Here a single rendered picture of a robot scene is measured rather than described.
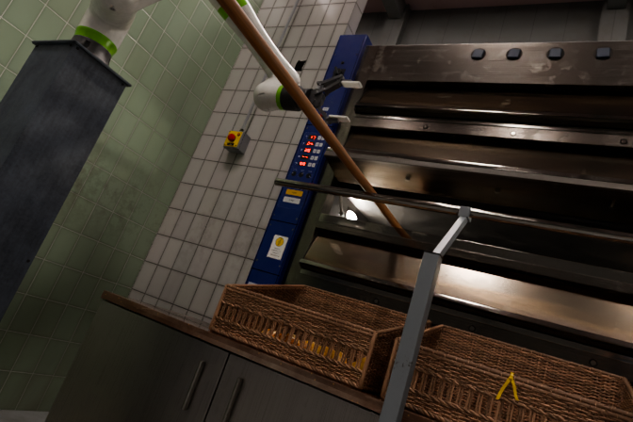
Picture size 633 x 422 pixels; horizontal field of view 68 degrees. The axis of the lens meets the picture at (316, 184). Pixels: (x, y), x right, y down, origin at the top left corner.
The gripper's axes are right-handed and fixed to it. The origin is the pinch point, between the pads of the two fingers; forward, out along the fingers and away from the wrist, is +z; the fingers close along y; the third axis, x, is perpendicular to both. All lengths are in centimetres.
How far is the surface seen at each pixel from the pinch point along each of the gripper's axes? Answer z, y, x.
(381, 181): -5, 4, -55
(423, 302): 41, 59, 6
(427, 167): 17.6, 1.8, -40.1
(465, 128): 24, -25, -55
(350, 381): 25, 82, -4
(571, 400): 75, 69, -4
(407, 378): 42, 76, 6
